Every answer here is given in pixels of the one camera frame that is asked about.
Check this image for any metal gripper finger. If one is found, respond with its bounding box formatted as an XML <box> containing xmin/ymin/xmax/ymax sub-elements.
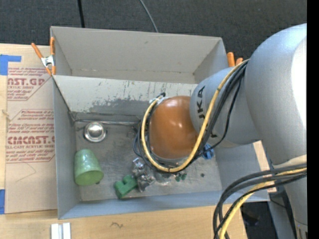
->
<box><xmin>137</xmin><ymin>174</ymin><xmax>156</xmax><ymax>193</ymax></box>
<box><xmin>132</xmin><ymin>157</ymin><xmax>147</xmax><ymax>176</ymax></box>

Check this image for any green notched block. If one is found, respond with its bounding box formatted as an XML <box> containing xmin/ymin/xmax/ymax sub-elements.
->
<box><xmin>114</xmin><ymin>174</ymin><xmax>139</xmax><ymax>199</ymax></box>

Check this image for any pale green plastic cup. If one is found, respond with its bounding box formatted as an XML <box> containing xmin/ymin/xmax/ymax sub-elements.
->
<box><xmin>73</xmin><ymin>148</ymin><xmax>105</xmax><ymax>187</ymax></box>

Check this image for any blue round thing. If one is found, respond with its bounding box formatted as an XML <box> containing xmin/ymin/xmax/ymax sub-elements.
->
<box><xmin>201</xmin><ymin>144</ymin><xmax>215</xmax><ymax>159</ymax></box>

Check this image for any clear glass dome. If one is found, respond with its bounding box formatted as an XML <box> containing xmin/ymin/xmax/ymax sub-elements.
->
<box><xmin>83</xmin><ymin>121</ymin><xmax>108</xmax><ymax>143</ymax></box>

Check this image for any brown cardboard board red print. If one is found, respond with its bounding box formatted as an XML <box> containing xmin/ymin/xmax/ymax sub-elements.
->
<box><xmin>0</xmin><ymin>43</ymin><xmax>59</xmax><ymax>215</ymax></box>

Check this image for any grey metal bin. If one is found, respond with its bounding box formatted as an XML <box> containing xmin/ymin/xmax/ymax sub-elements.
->
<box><xmin>49</xmin><ymin>25</ymin><xmax>270</xmax><ymax>220</ymax></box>

